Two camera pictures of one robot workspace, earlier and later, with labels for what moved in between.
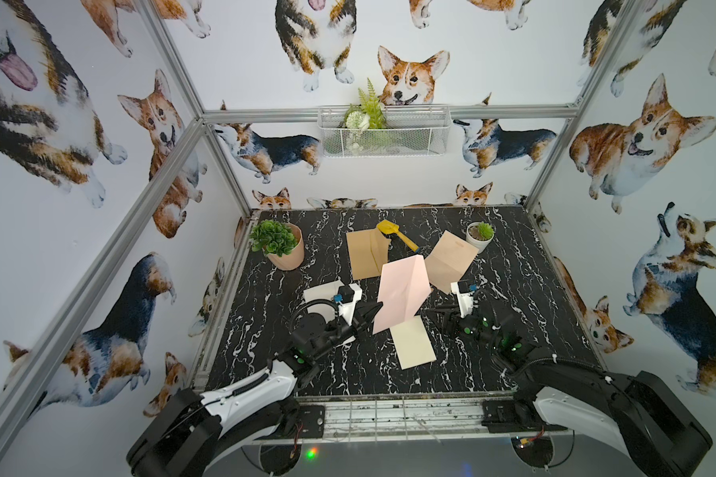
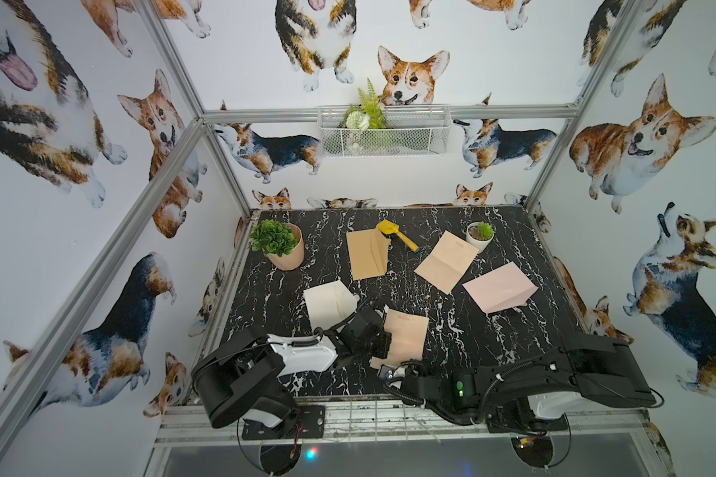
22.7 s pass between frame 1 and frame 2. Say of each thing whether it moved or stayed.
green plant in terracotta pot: stayed
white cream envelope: stayed
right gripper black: moved
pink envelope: moved
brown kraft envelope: stayed
